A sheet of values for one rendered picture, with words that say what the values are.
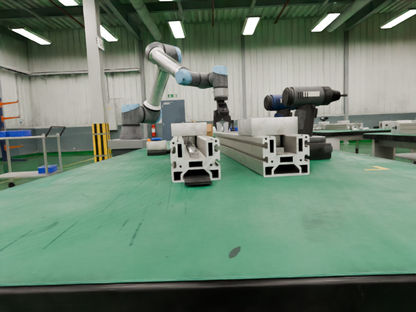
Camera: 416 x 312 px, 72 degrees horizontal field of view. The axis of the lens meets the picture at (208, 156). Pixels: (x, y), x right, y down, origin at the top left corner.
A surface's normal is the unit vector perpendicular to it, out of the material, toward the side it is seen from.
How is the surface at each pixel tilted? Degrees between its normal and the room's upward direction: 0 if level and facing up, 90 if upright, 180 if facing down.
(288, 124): 90
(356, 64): 90
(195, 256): 0
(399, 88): 90
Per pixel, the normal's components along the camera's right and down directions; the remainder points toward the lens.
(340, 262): -0.04, -0.99
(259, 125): 0.10, 0.09
